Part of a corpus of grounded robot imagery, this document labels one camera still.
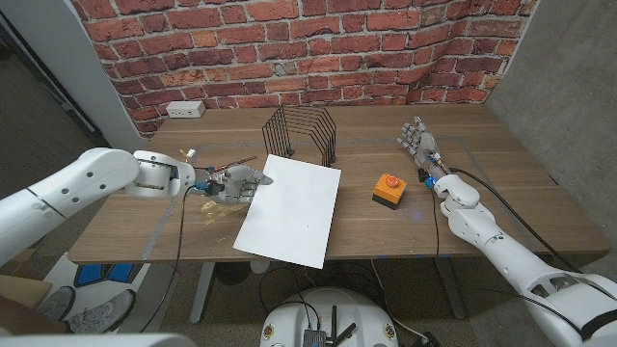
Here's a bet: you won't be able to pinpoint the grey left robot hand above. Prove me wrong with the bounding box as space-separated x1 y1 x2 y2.
195 163 275 206

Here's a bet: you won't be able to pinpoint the grey sneaker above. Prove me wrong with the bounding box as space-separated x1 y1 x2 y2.
36 285 77 322
65 288 137 334

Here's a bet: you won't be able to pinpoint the tan cardboard box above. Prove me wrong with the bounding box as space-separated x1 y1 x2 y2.
0 274 53 309

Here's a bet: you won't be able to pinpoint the orange emergency stop button box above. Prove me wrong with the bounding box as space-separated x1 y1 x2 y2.
371 173 408 210

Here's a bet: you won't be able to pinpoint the gold plastic wrap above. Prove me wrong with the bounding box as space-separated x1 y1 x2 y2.
200 200 250 227

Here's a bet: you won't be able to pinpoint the dark round floor object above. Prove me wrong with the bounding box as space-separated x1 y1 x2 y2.
214 262 252 286

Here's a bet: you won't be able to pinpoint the red-brown pen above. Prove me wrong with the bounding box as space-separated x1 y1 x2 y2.
211 155 258 174

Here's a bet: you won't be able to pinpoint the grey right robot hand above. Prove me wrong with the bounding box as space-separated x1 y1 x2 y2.
396 115 453 180

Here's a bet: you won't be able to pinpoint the white floor cable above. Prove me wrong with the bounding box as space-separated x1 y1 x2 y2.
369 258 428 342

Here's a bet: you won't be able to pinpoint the brown trouser leg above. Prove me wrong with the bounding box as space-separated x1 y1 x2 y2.
0 296 68 336

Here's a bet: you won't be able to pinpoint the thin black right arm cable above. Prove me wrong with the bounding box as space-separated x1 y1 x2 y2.
427 182 582 334

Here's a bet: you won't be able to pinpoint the black floor plug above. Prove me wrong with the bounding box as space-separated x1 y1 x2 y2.
409 331 443 347

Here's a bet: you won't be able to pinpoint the white power strip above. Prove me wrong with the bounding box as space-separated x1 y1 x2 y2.
166 100 206 120

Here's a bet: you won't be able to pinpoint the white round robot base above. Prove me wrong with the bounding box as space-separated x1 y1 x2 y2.
258 287 400 347

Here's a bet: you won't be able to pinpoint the white floor mat blue shapes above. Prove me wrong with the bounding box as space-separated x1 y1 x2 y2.
42 253 180 334

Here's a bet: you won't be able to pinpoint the white table leg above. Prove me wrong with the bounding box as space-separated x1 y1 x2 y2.
189 261 217 325

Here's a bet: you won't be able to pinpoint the grey table leg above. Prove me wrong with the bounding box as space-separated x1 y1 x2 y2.
436 256 468 321

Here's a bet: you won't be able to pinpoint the black router with antennas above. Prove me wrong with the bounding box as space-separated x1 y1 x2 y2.
302 305 358 347

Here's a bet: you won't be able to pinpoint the printed red brick backdrop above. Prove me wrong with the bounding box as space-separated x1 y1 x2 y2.
69 0 539 140

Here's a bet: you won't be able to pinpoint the black floor cable loop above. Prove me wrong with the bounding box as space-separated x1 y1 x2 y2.
257 264 323 319

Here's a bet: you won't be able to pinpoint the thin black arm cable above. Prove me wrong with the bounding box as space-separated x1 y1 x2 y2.
138 184 213 334
427 182 582 334

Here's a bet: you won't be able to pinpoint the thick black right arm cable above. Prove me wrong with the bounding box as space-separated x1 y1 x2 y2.
447 166 579 274

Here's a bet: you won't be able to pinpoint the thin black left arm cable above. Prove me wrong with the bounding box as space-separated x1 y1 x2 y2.
138 184 213 334

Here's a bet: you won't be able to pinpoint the black wire file holder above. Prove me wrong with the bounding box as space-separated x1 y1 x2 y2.
261 105 337 169

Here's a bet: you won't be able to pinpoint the white paper file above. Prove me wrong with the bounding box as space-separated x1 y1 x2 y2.
232 153 342 270

